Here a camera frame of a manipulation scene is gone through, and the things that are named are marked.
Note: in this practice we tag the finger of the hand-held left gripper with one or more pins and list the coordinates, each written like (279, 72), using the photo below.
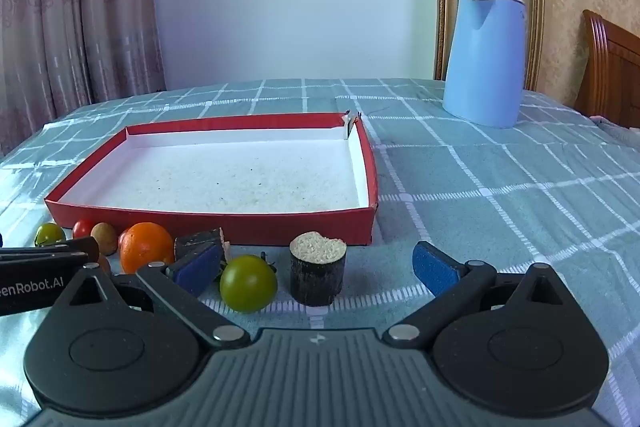
(55, 248)

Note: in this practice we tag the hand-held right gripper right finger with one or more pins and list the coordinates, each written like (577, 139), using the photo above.
(436, 269)

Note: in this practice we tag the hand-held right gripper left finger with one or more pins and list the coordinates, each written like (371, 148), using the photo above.
(196, 271)

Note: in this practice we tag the small green tomato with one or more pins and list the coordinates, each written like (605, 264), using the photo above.
(50, 233)

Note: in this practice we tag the eggplant piece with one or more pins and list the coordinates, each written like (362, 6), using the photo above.
(317, 277)
(197, 239)

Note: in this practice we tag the red cherry tomato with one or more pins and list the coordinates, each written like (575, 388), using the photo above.
(82, 228)

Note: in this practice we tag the brown longan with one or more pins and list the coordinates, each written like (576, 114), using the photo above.
(104, 237)

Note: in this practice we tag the large green tomato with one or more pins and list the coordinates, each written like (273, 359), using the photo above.
(248, 283)

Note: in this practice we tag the orange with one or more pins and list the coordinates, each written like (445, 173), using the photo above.
(147, 244)

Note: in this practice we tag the red cardboard box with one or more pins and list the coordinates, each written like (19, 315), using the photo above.
(225, 177)

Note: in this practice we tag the teal checked bedsheet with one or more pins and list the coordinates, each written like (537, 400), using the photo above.
(475, 187)

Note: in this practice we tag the blue electric kettle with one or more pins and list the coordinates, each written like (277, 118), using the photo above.
(482, 57)

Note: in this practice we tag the pink patterned curtain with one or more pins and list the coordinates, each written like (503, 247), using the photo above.
(75, 17)

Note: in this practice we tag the wooden headboard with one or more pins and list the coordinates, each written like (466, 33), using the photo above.
(612, 72)

